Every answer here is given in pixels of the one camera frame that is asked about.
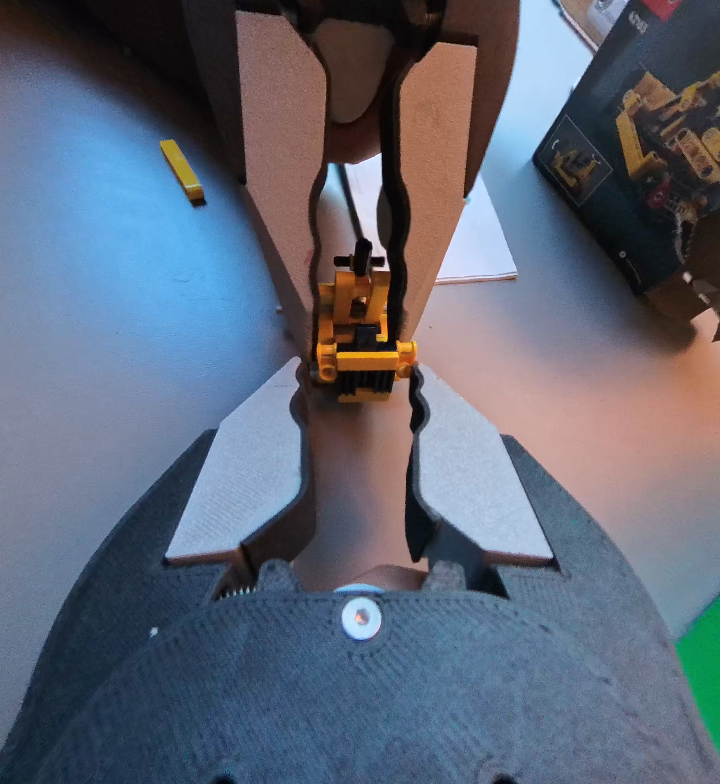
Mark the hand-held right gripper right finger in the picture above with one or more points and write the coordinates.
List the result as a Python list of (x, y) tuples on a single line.
[(476, 490)]

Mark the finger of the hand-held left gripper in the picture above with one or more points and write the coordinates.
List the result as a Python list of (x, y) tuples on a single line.
[(280, 153), (433, 153)]

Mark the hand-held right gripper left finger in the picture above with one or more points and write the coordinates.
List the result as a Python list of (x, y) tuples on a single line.
[(243, 490)]

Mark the yellow lego model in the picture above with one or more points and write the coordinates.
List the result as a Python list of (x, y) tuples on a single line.
[(366, 361)]

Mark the yellow lego beam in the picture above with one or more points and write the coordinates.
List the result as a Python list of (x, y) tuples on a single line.
[(181, 170)]

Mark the dark lego set box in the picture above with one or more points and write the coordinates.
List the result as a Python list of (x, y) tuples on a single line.
[(611, 202)]

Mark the white paper booklet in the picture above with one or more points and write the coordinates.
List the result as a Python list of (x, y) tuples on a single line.
[(482, 245)]

